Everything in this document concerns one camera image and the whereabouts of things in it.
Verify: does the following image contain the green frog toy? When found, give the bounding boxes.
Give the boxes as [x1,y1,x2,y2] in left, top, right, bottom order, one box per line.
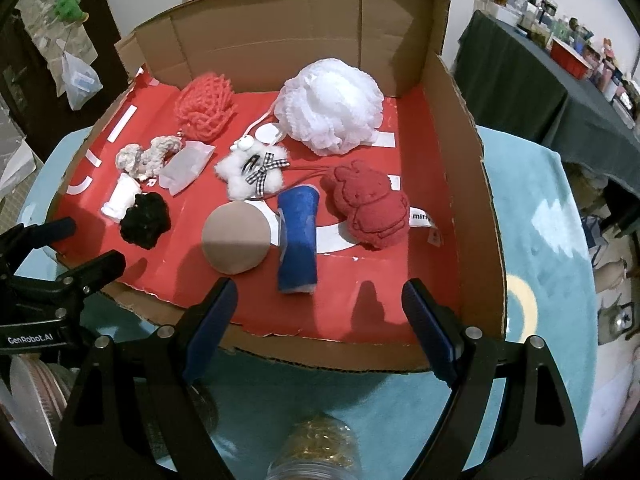
[52,0,85,23]

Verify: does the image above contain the white fluffy plush with bow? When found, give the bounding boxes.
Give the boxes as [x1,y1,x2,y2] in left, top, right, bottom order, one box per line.
[214,135,291,201]

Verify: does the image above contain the red basin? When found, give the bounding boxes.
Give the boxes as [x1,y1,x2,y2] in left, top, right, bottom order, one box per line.
[550,40,593,80]

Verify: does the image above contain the table with dark cloth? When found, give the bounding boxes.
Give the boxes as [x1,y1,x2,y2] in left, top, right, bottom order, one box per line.
[452,10,640,196]

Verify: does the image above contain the red plush rabbit charm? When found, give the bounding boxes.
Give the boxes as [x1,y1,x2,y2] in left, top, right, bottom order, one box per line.
[292,160,443,251]

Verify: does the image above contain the person's pink clothing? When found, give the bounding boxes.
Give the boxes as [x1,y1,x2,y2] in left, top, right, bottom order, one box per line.
[585,350,636,466]

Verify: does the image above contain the beige round powder puff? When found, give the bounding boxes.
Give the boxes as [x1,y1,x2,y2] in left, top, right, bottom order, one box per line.
[201,200,271,276]

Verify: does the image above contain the beige crochet scrunchie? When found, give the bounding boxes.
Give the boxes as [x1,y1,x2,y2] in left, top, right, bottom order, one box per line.
[115,135,185,181]

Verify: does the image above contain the black fluffy scrunchie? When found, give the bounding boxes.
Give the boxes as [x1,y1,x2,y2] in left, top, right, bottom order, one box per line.
[119,191,171,251]

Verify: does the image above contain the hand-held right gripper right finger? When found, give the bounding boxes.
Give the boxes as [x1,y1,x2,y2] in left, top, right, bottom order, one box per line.
[401,277,586,480]

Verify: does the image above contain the cardboard box red inside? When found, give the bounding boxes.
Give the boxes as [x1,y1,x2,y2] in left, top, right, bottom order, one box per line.
[47,0,508,373]

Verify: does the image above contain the clear hanging organizer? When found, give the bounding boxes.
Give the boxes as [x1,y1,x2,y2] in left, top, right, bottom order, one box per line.
[15,0,103,111]

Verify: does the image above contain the small clear jar yellow capsules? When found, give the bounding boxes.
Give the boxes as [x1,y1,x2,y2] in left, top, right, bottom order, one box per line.
[267,412,363,480]

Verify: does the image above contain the blue cloth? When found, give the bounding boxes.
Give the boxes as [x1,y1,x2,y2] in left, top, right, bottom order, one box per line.
[276,185,321,295]

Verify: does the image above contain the translucent plastic pouch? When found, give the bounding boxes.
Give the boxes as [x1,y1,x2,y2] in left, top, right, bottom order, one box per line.
[159,141,217,197]

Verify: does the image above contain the large clear jar metal lid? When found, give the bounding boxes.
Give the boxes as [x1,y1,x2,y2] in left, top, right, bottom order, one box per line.
[0,352,221,476]

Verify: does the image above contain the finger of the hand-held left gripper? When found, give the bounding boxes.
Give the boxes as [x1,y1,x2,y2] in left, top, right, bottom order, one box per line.
[10,250,127,311]
[0,217,78,271]

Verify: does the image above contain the coral mesh bath pouf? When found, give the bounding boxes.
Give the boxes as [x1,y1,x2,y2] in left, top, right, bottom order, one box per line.
[175,72,236,142]

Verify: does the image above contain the cluttered side table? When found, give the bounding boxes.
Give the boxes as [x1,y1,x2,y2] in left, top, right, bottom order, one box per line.
[480,0,640,126]

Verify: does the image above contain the white mesh bath pouf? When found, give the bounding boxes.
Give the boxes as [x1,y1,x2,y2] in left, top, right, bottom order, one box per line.
[250,58,385,157]

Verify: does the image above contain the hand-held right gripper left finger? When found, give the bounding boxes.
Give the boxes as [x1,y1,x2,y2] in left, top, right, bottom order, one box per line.
[52,276,240,480]

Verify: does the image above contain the dark wooden door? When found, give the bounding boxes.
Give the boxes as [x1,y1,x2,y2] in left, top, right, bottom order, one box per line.
[0,0,128,161]

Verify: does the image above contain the white cloth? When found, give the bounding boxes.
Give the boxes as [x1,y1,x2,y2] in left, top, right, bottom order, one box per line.
[100,172,142,221]

